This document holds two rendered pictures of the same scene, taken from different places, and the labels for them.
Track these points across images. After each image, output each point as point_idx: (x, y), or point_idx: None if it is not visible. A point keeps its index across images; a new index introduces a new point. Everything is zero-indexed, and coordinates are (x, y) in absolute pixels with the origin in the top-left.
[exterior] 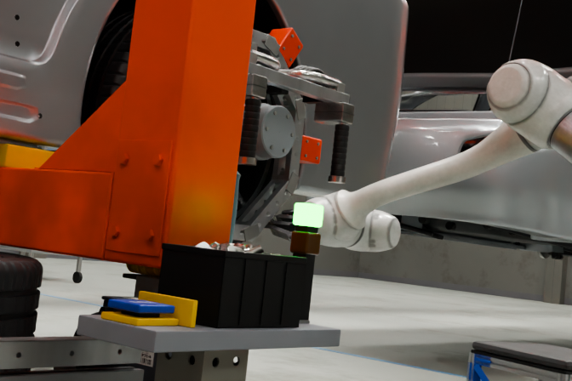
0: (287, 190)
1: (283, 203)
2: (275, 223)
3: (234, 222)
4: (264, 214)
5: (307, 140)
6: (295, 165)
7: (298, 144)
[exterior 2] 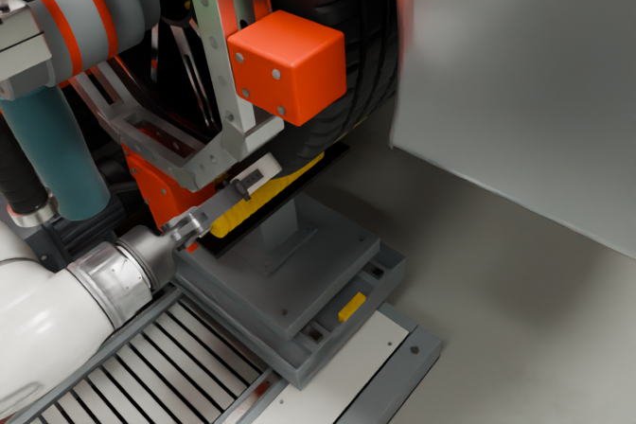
0: (222, 147)
1: (227, 167)
2: (220, 190)
3: (35, 160)
4: (196, 166)
5: (237, 57)
6: (229, 105)
7: (219, 58)
